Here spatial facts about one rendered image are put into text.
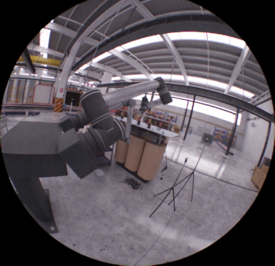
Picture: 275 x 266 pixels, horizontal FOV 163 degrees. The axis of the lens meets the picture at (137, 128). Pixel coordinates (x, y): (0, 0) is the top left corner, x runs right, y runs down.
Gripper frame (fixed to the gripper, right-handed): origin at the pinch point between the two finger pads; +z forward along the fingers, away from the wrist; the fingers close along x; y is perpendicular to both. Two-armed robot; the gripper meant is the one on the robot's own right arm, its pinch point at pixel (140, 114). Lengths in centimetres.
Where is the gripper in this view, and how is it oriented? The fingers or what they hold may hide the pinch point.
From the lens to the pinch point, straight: 211.8
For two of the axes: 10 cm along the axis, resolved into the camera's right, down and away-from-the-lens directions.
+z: -2.3, 9.6, 1.8
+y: -4.1, -2.6, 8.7
